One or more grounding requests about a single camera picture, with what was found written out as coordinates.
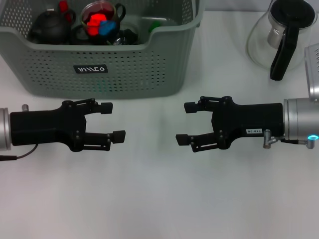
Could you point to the blue square building brick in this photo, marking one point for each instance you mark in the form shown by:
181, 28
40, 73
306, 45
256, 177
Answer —
107, 28

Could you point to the grey perforated storage bin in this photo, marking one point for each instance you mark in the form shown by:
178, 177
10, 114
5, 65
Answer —
149, 69

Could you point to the dark clay teapot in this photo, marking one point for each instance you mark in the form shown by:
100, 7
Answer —
49, 26

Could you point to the small red building brick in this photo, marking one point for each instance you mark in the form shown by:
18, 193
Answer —
92, 31

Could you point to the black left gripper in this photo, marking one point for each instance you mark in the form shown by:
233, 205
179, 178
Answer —
45, 127

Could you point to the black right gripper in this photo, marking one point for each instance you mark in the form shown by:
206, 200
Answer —
249, 119

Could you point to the glass teacup with black base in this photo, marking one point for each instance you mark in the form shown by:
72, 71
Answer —
117, 11
128, 37
78, 36

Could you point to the dark red long brick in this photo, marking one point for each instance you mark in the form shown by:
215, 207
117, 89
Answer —
63, 6

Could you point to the red hexagonal building plate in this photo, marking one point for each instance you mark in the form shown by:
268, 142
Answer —
97, 20

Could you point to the green building brick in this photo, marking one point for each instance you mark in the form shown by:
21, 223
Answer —
154, 27

